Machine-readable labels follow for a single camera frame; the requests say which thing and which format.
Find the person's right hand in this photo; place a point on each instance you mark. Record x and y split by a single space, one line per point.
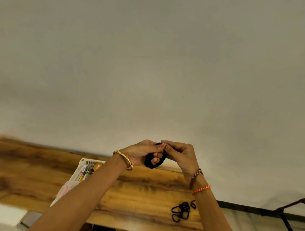
183 154

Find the person's left hand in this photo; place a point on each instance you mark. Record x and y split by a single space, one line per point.
140 151

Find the black shoelace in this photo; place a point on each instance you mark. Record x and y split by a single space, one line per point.
182 210
153 163

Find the orange round jar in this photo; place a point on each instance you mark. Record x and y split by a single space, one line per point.
97 167

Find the person's right forearm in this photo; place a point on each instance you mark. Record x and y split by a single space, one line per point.
212 209

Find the person's left forearm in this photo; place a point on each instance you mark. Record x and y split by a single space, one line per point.
81 200

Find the white plastic lattice basket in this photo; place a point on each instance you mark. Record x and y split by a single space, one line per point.
81 171

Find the black tripod stand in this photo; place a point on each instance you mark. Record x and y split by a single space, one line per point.
290 212

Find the white box under table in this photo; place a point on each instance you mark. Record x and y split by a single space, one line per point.
10 215

